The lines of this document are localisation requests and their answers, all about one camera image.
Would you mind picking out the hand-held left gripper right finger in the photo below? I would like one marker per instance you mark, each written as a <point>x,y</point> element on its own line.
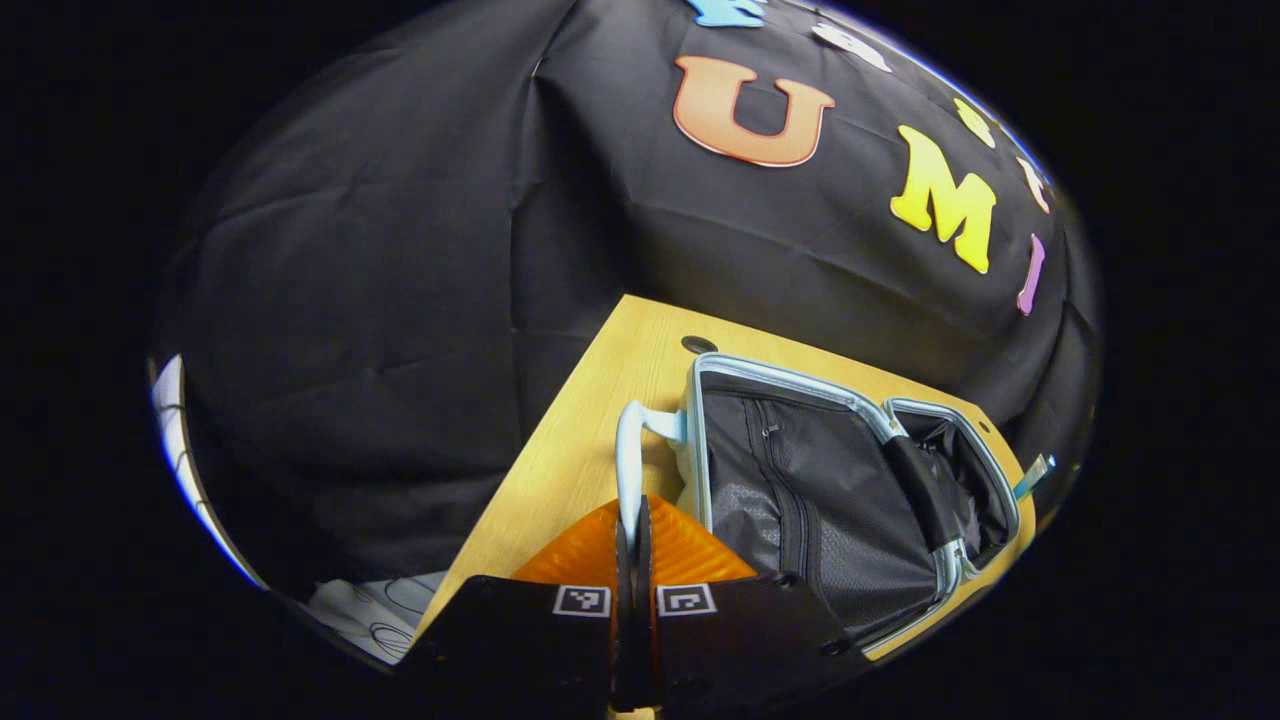
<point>740,650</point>

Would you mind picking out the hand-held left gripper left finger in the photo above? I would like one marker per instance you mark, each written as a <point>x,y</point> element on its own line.
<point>520,650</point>

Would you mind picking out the black backdrop cloth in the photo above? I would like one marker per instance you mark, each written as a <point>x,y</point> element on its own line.
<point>400,300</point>

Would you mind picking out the light blue suitcase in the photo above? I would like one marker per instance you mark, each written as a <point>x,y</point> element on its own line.
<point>780,480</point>

